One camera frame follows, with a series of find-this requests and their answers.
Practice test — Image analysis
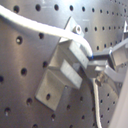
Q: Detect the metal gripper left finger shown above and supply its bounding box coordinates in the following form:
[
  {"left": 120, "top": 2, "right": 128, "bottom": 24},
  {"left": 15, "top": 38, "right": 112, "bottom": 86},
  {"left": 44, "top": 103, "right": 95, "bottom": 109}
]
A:
[{"left": 86, "top": 65, "right": 124, "bottom": 86}]

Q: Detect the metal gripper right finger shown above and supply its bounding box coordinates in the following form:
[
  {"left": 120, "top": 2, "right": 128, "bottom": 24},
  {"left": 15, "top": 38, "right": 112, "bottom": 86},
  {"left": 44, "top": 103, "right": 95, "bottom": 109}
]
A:
[{"left": 92, "top": 40, "right": 128, "bottom": 66}]

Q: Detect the white cable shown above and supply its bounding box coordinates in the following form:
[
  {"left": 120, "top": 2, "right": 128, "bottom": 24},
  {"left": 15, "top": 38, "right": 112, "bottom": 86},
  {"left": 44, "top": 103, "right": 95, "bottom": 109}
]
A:
[{"left": 0, "top": 4, "right": 104, "bottom": 128}]

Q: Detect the grey metal cable clip bracket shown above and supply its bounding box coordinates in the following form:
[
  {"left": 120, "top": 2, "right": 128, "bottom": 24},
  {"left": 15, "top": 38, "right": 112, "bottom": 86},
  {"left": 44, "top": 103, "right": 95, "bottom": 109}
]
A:
[{"left": 35, "top": 17, "right": 93, "bottom": 111}]

